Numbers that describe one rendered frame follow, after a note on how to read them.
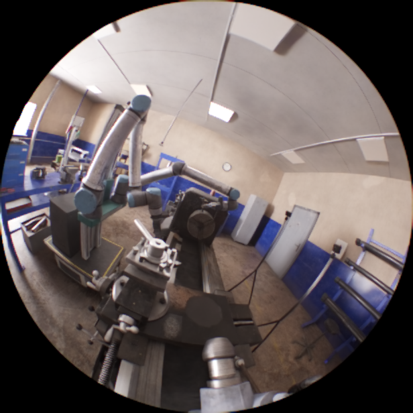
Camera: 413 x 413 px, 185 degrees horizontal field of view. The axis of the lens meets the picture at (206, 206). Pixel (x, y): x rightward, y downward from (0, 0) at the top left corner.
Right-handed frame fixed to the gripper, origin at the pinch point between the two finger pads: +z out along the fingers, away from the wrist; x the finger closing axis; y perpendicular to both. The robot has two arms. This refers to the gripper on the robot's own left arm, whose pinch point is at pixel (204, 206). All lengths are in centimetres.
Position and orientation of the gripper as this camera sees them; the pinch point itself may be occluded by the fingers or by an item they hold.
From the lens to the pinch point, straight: 115.5
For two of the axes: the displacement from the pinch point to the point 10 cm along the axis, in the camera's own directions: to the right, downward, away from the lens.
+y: -0.6, 9.8, 2.1
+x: -3.2, -2.2, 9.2
